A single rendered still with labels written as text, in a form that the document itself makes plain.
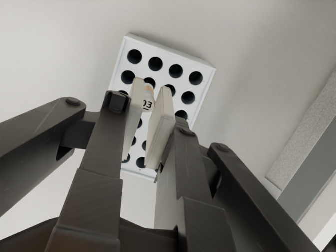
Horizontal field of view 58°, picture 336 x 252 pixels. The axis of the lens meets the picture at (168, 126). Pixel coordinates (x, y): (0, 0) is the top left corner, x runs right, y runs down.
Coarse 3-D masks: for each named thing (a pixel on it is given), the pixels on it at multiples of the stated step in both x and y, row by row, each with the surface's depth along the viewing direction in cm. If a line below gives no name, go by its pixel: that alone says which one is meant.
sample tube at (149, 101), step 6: (144, 84) 25; (150, 84) 25; (144, 90) 23; (150, 90) 23; (144, 96) 21; (150, 96) 21; (144, 102) 21; (150, 102) 21; (144, 108) 21; (150, 108) 21
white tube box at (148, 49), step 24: (120, 48) 26; (144, 48) 26; (168, 48) 28; (120, 72) 26; (144, 72) 27; (168, 72) 27; (192, 72) 30; (192, 96) 29; (144, 120) 28; (192, 120) 28; (144, 144) 31; (144, 168) 30
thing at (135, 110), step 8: (136, 80) 20; (136, 88) 18; (136, 96) 16; (136, 104) 15; (128, 112) 15; (136, 112) 15; (128, 120) 15; (136, 120) 15; (128, 128) 15; (136, 128) 15; (128, 136) 15; (128, 144) 15; (128, 152) 16
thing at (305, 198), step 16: (320, 144) 24; (304, 160) 25; (320, 160) 24; (304, 176) 24; (320, 176) 23; (288, 192) 26; (304, 192) 24; (320, 192) 22; (288, 208) 25; (304, 208) 23; (320, 208) 22; (304, 224) 23; (320, 224) 21; (320, 240) 21
